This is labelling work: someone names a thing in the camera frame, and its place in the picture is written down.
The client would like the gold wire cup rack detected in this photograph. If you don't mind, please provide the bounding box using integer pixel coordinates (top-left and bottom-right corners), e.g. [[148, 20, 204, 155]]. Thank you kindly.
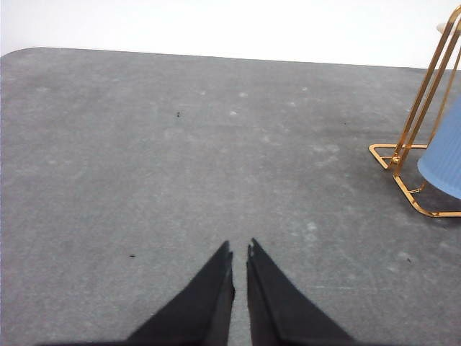
[[368, 5, 461, 218]]

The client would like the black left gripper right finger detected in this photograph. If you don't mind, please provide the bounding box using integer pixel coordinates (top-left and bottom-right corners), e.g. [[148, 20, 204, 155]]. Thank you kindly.
[[246, 238, 357, 346]]

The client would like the grey table mat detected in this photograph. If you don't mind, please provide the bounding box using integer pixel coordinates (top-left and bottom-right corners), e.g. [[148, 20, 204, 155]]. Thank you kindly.
[[0, 47, 461, 346]]

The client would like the blue ribbed cup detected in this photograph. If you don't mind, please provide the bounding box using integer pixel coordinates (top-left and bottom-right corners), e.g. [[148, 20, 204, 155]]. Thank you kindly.
[[417, 102, 461, 200]]

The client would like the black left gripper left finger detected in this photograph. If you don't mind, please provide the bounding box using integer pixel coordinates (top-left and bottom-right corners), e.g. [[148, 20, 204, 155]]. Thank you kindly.
[[126, 241, 236, 346]]

